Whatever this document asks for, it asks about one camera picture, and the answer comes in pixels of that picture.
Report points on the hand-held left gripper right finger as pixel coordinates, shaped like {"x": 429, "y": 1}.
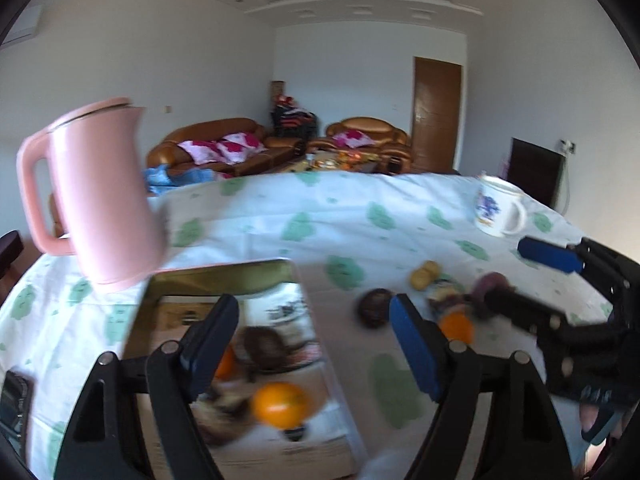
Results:
{"x": 415, "y": 350}

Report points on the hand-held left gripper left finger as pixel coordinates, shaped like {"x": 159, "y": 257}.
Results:
{"x": 207, "y": 350}

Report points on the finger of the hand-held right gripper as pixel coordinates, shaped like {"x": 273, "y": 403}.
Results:
{"x": 547, "y": 255}
{"x": 515, "y": 307}

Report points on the orange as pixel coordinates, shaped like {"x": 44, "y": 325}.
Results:
{"x": 280, "y": 405}
{"x": 457, "y": 328}
{"x": 226, "y": 362}

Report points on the purple passion fruit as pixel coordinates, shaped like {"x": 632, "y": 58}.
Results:
{"x": 487, "y": 285}

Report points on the dark brown water chestnut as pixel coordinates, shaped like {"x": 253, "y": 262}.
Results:
{"x": 262, "y": 350}
{"x": 375, "y": 308}

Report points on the shiny dark lump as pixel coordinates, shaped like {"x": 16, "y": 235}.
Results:
{"x": 225, "y": 407}

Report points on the small yellow potato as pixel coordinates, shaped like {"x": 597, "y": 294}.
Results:
{"x": 420, "y": 279}

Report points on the small yellow round fruit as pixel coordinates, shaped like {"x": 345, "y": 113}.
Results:
{"x": 432, "y": 269}

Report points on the person's right hand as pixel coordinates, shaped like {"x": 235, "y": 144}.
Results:
{"x": 589, "y": 416}

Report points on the white mug with blue print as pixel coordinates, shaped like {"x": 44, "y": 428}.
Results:
{"x": 495, "y": 210}

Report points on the black television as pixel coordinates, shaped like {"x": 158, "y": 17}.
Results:
{"x": 532, "y": 170}

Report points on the white tablecloth with green clouds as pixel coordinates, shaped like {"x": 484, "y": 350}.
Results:
{"x": 350, "y": 230}

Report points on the printed paper sheet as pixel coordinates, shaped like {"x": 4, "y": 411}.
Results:
{"x": 300, "y": 455}

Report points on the blue cloth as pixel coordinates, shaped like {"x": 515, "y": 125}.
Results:
{"x": 170, "y": 177}

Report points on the brown wooden door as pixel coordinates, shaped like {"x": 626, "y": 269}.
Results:
{"x": 437, "y": 115}

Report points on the pink electric kettle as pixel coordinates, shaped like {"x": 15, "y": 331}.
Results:
{"x": 100, "y": 185}

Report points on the pink floral pillow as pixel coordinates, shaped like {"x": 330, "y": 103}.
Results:
{"x": 240, "y": 146}
{"x": 200, "y": 151}
{"x": 350, "y": 137}

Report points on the black smartphone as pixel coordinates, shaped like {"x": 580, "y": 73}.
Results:
{"x": 15, "y": 405}

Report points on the orange-brown leather chair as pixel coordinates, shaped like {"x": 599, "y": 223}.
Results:
{"x": 56, "y": 215}

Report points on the cluttered coffee table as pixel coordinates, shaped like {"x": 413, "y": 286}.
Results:
{"x": 335, "y": 160}

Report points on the brown leather sofa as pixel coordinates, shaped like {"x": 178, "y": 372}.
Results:
{"x": 200, "y": 132}

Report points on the dark purple stool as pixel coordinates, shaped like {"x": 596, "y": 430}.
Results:
{"x": 10, "y": 250}

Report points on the brown leather armchair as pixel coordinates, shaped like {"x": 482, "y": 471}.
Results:
{"x": 365, "y": 127}

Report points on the stacked dark chairs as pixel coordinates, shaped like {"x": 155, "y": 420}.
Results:
{"x": 295, "y": 122}

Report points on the tall brown vase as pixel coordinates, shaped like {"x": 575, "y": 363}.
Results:
{"x": 278, "y": 91}

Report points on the white air conditioner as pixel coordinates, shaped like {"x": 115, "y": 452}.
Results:
{"x": 20, "y": 27}

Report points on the wall socket with plug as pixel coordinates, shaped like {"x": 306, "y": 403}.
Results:
{"x": 568, "y": 146}

